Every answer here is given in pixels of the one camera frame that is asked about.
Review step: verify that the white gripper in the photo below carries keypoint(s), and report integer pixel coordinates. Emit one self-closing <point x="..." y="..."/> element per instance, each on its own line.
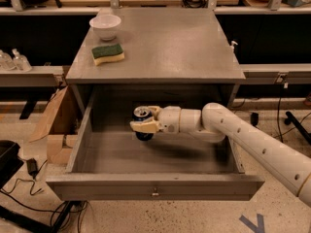
<point x="169" y="119"/>

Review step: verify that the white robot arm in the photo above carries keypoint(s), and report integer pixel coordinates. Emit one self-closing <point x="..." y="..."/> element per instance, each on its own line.
<point x="215" y="122"/>

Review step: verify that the black power adapter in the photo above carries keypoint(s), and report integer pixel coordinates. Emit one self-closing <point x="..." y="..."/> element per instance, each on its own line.
<point x="32" y="167"/>
<point x="254" y="119"/>

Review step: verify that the white ceramic bowl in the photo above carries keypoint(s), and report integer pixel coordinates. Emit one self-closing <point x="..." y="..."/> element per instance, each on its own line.
<point x="106" y="26"/>

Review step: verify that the black power adapter left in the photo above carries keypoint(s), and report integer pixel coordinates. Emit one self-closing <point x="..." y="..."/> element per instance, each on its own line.
<point x="32" y="167"/>

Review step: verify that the brown cardboard box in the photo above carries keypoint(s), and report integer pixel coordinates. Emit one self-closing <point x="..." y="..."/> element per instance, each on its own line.
<point x="58" y="124"/>

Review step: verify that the black power adapter right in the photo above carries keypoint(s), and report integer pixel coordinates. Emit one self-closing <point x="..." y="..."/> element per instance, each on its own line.
<point x="254" y="119"/>

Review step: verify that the open grey top drawer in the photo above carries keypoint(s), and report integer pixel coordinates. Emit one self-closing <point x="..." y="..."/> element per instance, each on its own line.
<point x="108" y="162"/>

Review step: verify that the blue tape mark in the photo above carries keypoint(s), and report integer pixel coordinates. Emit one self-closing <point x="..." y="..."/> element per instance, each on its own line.
<point x="255" y="227"/>

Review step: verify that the clear sanitizer bottle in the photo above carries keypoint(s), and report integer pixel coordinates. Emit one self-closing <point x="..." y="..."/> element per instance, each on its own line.
<point x="21" y="61"/>
<point x="6" y="61"/>

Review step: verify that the blue pepsi can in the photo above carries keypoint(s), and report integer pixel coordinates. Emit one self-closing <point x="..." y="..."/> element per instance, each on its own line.
<point x="139" y="114"/>

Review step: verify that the black bin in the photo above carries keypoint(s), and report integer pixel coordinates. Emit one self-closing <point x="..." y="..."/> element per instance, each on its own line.
<point x="9" y="161"/>

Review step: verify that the green yellow sponge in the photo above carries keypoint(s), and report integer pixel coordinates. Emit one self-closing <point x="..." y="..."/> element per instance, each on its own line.
<point x="106" y="54"/>

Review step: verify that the small white pump bottle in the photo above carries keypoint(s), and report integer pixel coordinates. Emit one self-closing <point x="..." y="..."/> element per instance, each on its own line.
<point x="234" y="46"/>

